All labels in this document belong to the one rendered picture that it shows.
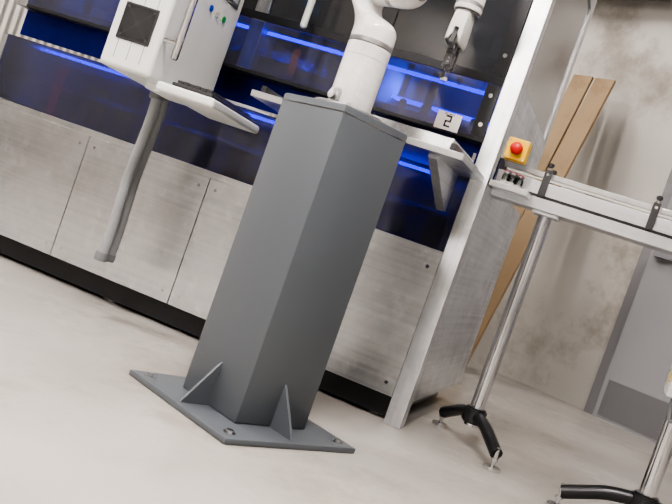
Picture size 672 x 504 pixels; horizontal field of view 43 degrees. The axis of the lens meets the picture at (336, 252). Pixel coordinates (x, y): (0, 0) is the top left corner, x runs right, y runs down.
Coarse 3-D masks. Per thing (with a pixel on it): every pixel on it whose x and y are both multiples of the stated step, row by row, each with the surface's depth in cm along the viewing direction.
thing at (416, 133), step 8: (384, 120) 250; (400, 128) 248; (408, 128) 247; (416, 128) 247; (408, 136) 247; (416, 136) 246; (424, 136) 246; (432, 136) 245; (440, 136) 244; (440, 144) 244; (448, 144) 243; (464, 152) 260; (472, 160) 274
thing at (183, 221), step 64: (0, 128) 339; (64, 128) 330; (0, 192) 337; (64, 192) 327; (192, 192) 310; (64, 256) 325; (128, 256) 316; (192, 256) 308; (384, 256) 285; (384, 320) 284; (448, 320) 295; (384, 384) 282; (448, 384) 344
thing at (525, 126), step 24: (24, 0) 340; (264, 0) 307; (96, 24) 329; (288, 24) 303; (576, 48) 361; (456, 72) 283; (480, 72) 280; (408, 120) 287; (528, 120) 309; (552, 120) 364
